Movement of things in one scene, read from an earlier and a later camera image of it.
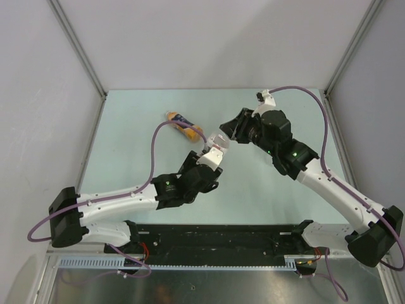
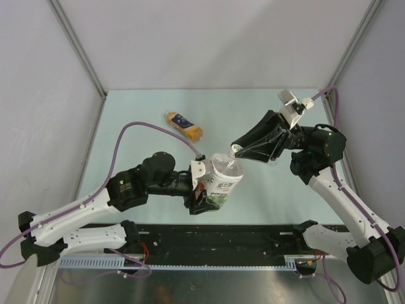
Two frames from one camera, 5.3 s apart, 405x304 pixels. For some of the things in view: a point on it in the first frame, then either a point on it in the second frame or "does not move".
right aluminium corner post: x=330 y=111 does not move
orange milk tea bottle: x=192 y=134 does not move
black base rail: x=217 y=243 does not move
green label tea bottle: x=218 y=140 -> x=224 y=177
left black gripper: x=190 y=162 -> x=204 y=205
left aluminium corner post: x=78 y=48 does not move
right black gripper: x=245 y=116 -> x=271 y=123
